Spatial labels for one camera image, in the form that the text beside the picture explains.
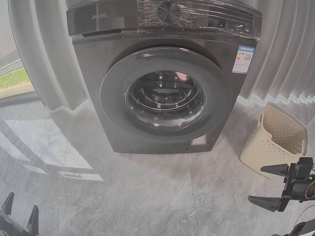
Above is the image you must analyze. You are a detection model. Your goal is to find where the black cable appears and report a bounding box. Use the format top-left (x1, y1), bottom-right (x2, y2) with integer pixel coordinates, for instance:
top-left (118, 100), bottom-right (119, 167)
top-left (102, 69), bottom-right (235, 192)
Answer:
top-left (294, 205), bottom-right (315, 223)

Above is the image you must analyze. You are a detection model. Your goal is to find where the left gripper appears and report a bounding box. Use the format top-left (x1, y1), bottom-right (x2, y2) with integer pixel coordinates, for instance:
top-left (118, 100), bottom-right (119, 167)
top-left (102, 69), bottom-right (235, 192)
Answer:
top-left (0, 192), bottom-right (39, 236)

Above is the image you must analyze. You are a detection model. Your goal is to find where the cream laundry basket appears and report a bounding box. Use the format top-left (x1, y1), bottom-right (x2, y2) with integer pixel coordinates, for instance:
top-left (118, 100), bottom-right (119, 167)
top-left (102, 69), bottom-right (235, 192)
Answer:
top-left (240, 101), bottom-right (309, 179)

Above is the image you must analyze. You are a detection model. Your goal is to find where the window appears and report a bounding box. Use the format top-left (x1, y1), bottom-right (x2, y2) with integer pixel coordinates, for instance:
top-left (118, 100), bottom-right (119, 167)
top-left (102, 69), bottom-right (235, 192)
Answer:
top-left (0, 0), bottom-right (46, 106)

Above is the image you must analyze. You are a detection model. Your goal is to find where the grey washing machine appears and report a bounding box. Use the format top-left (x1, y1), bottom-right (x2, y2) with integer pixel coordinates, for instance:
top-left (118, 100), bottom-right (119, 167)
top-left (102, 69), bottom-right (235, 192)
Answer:
top-left (66, 0), bottom-right (263, 154)

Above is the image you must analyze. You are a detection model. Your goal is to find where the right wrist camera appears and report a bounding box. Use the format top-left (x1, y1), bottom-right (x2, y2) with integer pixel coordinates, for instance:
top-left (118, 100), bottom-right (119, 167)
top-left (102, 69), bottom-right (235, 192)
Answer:
top-left (295, 157), bottom-right (314, 179)

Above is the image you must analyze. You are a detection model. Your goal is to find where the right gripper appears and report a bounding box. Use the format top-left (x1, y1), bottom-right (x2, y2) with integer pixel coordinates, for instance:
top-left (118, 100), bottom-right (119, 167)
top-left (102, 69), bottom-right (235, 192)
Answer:
top-left (248, 163), bottom-right (311, 212)

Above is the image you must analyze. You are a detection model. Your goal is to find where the white curtain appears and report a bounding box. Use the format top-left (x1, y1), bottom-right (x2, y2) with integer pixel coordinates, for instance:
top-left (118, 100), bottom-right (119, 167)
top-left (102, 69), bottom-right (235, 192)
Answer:
top-left (7, 0), bottom-right (315, 112)

